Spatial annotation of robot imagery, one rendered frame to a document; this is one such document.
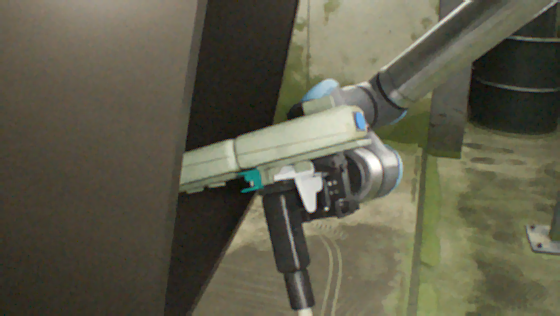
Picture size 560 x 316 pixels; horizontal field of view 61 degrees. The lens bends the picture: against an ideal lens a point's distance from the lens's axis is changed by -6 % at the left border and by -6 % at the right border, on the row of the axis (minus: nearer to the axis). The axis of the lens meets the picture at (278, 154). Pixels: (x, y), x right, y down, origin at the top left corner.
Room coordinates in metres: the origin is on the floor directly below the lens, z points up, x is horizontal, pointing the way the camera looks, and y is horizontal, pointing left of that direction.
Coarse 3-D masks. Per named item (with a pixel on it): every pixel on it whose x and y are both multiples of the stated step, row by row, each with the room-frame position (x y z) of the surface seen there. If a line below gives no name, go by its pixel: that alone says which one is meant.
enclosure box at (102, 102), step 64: (0, 0) 0.45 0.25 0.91; (64, 0) 0.43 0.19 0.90; (128, 0) 0.42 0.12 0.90; (192, 0) 0.41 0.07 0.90; (256, 0) 1.02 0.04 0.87; (0, 64) 0.45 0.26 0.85; (64, 64) 0.44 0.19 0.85; (128, 64) 0.42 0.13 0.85; (192, 64) 0.43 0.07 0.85; (256, 64) 1.02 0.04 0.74; (0, 128) 0.45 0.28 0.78; (64, 128) 0.44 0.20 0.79; (128, 128) 0.42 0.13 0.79; (192, 128) 1.04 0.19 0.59; (256, 128) 1.02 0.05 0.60; (0, 192) 0.45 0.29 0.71; (64, 192) 0.44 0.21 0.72; (128, 192) 0.43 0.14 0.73; (256, 192) 0.96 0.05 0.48; (0, 256) 0.46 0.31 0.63; (64, 256) 0.44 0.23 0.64; (128, 256) 0.43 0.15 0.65; (192, 256) 0.72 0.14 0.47
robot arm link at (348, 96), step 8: (328, 80) 0.86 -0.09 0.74; (312, 88) 0.84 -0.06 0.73; (320, 88) 0.84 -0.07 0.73; (328, 88) 0.84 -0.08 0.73; (336, 88) 0.85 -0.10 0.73; (344, 88) 0.88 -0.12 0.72; (352, 88) 0.88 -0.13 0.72; (360, 88) 0.89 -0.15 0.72; (304, 96) 0.84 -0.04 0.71; (312, 96) 0.83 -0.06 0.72; (320, 96) 0.83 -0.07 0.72; (336, 96) 0.83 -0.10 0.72; (344, 96) 0.84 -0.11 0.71; (352, 96) 0.85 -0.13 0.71; (360, 96) 0.86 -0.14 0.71; (368, 96) 0.87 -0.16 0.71; (336, 104) 0.82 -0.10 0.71; (344, 104) 0.82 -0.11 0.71; (352, 104) 0.83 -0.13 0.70; (360, 104) 0.85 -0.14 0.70; (368, 104) 0.86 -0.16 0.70; (368, 112) 0.85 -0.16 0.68; (368, 120) 0.85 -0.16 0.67; (368, 128) 0.80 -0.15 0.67
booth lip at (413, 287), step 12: (420, 168) 2.17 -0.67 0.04; (420, 180) 2.03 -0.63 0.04; (420, 192) 1.90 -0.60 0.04; (420, 204) 1.79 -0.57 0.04; (420, 216) 1.68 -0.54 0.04; (420, 228) 1.59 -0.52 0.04; (420, 240) 1.51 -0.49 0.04; (420, 252) 1.43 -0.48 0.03; (408, 300) 1.16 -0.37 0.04; (408, 312) 1.11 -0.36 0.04
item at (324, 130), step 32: (288, 128) 0.52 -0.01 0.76; (320, 128) 0.50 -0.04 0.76; (352, 128) 0.49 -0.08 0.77; (192, 160) 0.58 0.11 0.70; (224, 160) 0.56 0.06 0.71; (256, 160) 0.53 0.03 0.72; (288, 160) 0.51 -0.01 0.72; (192, 192) 0.59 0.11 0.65; (288, 192) 0.53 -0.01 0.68; (288, 224) 0.50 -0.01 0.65; (288, 256) 0.49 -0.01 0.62; (288, 288) 0.48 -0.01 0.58
